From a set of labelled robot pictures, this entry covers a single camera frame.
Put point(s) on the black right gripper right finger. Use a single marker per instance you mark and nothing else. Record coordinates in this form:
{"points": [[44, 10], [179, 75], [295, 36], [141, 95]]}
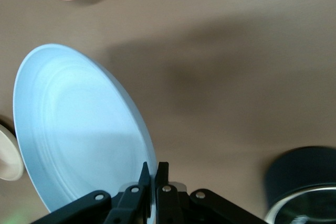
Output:
{"points": [[170, 205]]}

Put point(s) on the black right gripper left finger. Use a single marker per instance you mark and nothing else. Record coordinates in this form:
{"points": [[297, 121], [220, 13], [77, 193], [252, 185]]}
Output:
{"points": [[126, 203]]}

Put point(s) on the blue plate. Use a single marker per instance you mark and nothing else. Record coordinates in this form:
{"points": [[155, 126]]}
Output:
{"points": [[78, 129]]}

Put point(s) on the beige plate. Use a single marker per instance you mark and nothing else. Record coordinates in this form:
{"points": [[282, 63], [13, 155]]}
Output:
{"points": [[8, 155]]}

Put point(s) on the glass lid with blue knob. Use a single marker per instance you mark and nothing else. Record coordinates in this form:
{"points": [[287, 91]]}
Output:
{"points": [[309, 205]]}

